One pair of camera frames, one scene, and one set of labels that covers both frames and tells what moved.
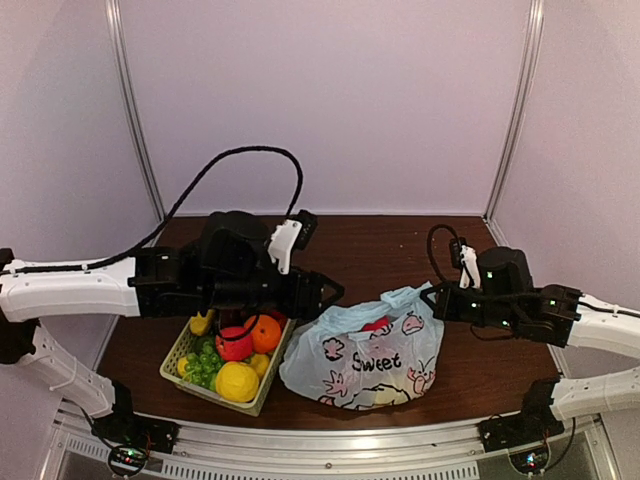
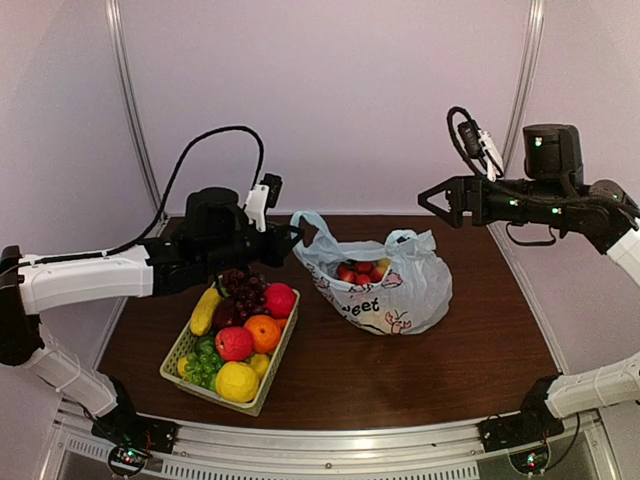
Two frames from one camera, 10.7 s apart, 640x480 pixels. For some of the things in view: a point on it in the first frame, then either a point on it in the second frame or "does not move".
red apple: (239, 349) does not move
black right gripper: (446, 310) -> (456, 191)
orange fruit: (266, 333) does not move
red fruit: (377, 325) -> (360, 272)
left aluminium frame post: (114, 13) does not move
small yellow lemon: (259, 362) does not move
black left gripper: (294, 307) -> (278, 248)
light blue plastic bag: (376, 354) -> (396, 287)
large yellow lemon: (236, 382) does not move
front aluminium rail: (335, 452) does not move
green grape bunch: (202, 367) does not move
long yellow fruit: (199, 324) does not move
